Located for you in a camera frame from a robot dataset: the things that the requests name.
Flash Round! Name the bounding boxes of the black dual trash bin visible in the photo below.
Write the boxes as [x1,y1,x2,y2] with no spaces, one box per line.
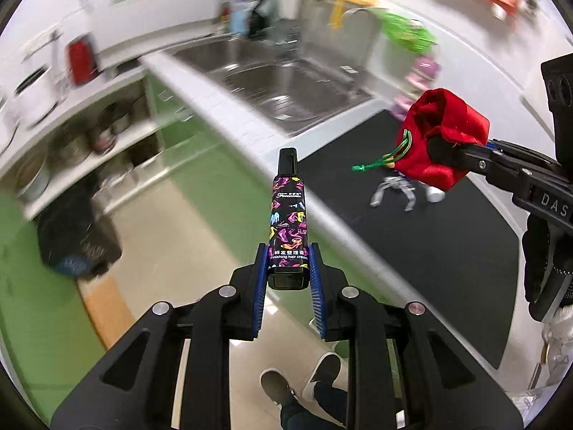
[37,194,122,280]

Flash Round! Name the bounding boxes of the right black white shoe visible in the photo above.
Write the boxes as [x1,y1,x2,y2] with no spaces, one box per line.
[302,352,341,402]

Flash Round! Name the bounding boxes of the white open shelf unit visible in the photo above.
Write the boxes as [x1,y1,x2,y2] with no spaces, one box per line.
[1,68,182,220]

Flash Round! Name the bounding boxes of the stacked pastel cups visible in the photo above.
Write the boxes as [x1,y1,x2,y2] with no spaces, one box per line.
[389,56,441,121]

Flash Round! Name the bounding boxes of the clear plastic water bottle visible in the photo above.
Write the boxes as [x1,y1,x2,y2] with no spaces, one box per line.
[425,186,446,204]

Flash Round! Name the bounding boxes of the green cloth on wall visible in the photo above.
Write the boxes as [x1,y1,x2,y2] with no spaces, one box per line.
[378,11,436,54]

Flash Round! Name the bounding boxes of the stainless steel kitchen sink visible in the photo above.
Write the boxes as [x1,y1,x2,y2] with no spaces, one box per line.
[169,35,371,136]

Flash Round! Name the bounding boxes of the orange floor mat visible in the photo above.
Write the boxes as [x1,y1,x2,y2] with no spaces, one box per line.
[79,275,135,349]

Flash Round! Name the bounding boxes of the red appliance on shelf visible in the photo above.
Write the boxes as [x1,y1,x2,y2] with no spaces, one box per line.
[66,34,99,86]

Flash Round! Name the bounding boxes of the black colourful hair cream tube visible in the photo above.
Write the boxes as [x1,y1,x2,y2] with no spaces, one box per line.
[267,148,310,290]

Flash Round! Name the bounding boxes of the black counter mat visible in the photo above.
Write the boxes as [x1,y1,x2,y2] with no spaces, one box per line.
[299,112,520,367]

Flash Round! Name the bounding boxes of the left black white shoe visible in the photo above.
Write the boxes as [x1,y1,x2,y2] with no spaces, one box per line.
[259,369,295,407]

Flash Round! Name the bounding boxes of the red drawstring pouch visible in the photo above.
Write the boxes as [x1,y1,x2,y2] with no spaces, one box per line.
[352,89,491,191]

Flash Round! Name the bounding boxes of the black white shoe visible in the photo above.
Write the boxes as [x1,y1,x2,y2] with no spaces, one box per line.
[302,352,341,402]
[259,369,295,407]

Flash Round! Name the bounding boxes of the grey woven lanyard strap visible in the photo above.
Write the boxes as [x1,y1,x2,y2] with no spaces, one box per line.
[369,176,418,213]

